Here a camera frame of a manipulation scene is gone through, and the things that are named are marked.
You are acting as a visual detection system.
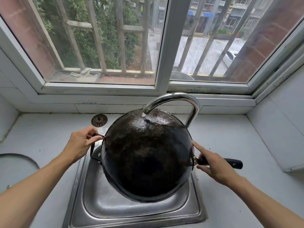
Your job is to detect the round glass lid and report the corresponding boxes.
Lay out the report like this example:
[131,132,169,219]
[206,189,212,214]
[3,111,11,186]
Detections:
[0,153,40,194]

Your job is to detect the person's left hand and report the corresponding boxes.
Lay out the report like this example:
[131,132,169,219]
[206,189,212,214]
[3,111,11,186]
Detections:
[61,125,104,164]

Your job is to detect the person's right hand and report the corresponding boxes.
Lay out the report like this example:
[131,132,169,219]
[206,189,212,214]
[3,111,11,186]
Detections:
[192,141,240,188]

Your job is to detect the person's right forearm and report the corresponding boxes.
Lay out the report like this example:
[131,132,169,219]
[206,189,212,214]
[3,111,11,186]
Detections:
[227,175,304,228]

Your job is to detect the white car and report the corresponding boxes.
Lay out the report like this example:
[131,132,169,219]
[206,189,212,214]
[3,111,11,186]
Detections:
[222,50,238,68]

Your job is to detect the white framed window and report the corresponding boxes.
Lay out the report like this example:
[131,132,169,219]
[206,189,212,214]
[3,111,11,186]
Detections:
[0,0,304,107]

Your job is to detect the chrome curved faucet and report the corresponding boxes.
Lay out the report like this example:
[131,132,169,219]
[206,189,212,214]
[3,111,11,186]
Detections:
[142,92,200,129]

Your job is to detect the stainless steel sink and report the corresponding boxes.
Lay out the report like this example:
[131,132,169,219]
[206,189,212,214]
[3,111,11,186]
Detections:
[62,140,208,228]

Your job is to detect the person's left forearm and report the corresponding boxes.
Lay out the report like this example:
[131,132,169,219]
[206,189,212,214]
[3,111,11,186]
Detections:
[0,152,72,228]

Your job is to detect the white rag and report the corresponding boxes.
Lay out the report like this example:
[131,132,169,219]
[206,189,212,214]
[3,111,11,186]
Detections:
[70,67,100,81]

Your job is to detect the grey metal basin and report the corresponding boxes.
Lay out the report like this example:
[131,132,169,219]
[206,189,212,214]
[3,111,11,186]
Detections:
[170,71,195,81]

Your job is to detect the black sink stopper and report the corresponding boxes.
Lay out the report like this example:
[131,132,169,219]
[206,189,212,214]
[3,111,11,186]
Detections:
[91,114,108,128]

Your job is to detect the metal window security bars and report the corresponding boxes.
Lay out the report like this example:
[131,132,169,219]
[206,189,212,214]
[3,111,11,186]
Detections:
[31,0,259,78]

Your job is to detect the black wok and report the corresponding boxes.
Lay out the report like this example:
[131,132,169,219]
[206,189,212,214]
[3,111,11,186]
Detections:
[90,108,244,203]

